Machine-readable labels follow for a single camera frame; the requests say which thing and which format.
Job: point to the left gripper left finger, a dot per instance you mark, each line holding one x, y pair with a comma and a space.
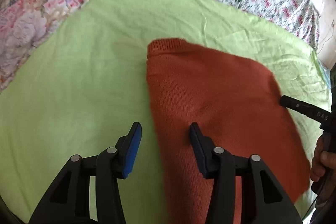
86, 188

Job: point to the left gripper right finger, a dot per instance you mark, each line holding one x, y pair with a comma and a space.
263, 199

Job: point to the orange knitted sweater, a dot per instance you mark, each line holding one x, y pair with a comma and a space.
235, 101

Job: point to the person's right hand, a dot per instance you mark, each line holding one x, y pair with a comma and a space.
321, 161

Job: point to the light green bed sheet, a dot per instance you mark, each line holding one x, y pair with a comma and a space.
86, 85

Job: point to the pink peony floral pillow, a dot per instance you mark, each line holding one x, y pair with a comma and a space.
26, 25

